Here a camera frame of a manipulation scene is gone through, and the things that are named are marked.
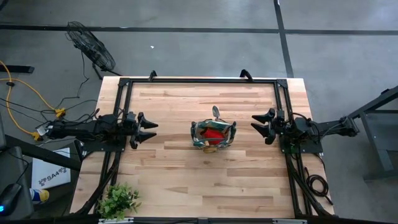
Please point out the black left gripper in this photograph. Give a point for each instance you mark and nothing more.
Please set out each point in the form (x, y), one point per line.
(130, 126)

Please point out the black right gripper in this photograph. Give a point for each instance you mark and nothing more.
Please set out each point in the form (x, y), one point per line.
(281, 126)

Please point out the cream green gardening bag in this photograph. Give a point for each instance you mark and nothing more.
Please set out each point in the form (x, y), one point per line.
(230, 132)

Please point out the red gardening glove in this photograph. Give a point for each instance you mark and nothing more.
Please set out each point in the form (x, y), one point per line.
(214, 136)

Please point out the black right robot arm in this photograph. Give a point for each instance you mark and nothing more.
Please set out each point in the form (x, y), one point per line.
(329, 127)

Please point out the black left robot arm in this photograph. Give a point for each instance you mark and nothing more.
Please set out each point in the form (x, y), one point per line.
(87, 129)

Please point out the green potted plant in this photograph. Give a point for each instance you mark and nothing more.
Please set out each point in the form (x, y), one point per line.
(118, 200)

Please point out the black floor fan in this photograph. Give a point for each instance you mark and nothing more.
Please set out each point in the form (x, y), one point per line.
(90, 46)

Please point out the white cardboard box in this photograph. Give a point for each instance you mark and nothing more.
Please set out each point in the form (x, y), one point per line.
(49, 168)

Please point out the yellow blue white bottle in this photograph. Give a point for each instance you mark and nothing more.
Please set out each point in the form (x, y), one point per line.
(42, 196)

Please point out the dark grey desk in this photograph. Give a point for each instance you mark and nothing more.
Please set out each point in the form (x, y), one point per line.
(12, 168)

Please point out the black floor bar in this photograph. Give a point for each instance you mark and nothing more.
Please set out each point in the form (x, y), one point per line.
(15, 69)

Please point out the black computer mouse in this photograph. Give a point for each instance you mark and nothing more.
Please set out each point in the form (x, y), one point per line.
(9, 199)

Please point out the black table frame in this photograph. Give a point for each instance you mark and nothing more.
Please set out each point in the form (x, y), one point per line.
(202, 81)

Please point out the silver metal bracket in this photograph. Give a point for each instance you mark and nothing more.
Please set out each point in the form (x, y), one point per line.
(289, 221)
(116, 221)

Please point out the grey metal table frame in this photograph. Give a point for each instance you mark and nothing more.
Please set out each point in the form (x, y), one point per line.
(377, 146)

